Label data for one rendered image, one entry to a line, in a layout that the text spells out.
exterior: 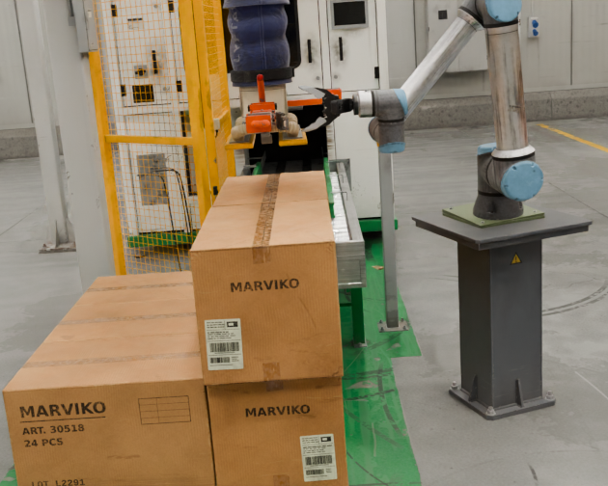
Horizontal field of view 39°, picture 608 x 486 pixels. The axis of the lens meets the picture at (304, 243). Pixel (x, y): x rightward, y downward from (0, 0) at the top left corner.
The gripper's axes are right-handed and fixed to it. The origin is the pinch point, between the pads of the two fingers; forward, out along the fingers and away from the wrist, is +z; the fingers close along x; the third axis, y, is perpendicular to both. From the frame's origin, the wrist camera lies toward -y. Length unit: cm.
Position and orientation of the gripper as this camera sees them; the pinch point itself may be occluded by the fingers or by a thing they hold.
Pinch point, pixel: (298, 109)
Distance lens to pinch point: 296.9
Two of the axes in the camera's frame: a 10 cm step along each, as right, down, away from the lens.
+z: -10.0, 0.7, -0.2
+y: -0.4, -2.4, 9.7
